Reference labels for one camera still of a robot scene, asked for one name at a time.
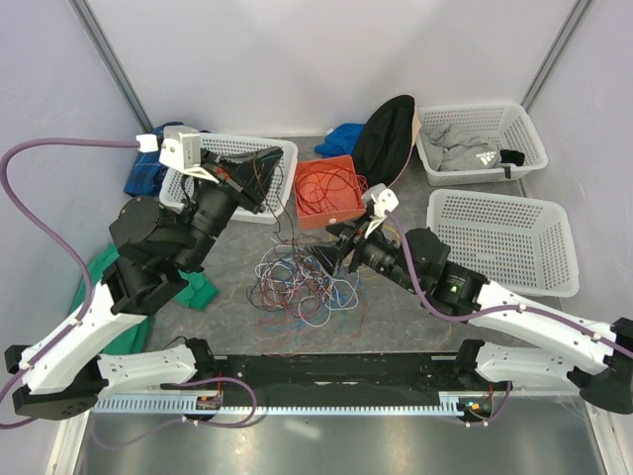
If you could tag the blue plaid cloth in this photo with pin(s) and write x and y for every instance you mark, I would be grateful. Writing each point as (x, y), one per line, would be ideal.
(148, 170)

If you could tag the near right white basket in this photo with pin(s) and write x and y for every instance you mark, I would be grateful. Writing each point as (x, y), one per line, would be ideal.
(526, 245)

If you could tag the orange square box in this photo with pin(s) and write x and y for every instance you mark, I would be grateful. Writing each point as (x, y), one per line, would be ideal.
(328, 191)

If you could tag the left white plastic basket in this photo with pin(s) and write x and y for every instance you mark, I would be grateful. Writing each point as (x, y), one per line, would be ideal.
(178, 190)

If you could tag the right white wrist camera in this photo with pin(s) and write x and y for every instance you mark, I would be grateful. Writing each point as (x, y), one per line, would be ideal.
(382, 200)

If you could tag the black bucket hat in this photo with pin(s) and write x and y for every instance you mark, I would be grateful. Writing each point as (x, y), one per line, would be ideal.
(384, 146)

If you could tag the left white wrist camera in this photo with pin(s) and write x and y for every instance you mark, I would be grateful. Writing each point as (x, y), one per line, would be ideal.
(180, 149)

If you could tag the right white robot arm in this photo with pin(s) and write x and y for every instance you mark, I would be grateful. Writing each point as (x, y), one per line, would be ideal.
(595, 358)

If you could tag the slotted cable duct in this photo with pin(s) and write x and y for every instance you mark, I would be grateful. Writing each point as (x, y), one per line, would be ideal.
(320, 401)

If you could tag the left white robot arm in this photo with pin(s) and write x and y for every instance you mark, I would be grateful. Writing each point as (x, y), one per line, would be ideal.
(68, 372)

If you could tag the far right white basket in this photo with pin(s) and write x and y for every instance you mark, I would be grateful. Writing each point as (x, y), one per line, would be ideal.
(507, 124)

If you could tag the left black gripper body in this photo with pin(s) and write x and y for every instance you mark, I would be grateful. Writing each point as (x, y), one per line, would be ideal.
(217, 173)

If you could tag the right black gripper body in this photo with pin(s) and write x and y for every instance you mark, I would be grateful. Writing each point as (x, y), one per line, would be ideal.
(356, 240)

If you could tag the green shirt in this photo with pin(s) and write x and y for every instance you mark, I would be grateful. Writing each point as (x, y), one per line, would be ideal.
(197, 295)

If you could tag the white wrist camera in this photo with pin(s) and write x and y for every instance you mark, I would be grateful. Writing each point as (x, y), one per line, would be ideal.
(382, 200)
(180, 149)

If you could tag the grey adidas garment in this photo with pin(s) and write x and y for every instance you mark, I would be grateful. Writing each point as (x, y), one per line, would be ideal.
(450, 149)

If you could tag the bright blue cloth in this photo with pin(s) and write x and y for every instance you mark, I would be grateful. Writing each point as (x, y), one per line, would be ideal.
(340, 141)

